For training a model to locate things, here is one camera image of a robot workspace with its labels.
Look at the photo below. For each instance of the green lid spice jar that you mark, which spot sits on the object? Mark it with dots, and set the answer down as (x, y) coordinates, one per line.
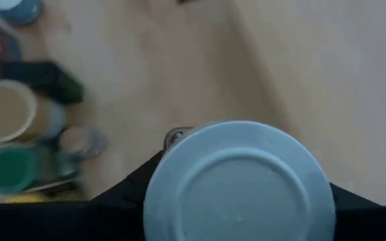
(10, 169)

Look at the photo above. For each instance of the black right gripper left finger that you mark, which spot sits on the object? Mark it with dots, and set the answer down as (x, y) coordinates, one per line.
(62, 222)

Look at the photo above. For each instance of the tan lid spice jar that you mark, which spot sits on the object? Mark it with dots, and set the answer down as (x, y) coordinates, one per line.
(5, 110)

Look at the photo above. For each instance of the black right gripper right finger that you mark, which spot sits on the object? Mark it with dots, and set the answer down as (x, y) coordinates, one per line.
(370, 222)

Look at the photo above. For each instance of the small black block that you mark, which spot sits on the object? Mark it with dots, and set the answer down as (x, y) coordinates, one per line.
(45, 80)

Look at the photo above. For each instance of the white lid seasoning jar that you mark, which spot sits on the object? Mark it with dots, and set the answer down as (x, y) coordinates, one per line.
(240, 187)

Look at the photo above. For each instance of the small clear spice jar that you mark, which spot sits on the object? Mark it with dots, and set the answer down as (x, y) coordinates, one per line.
(79, 140)

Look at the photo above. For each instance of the yellow lid spice jar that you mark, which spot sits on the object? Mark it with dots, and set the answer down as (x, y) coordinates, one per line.
(25, 198)

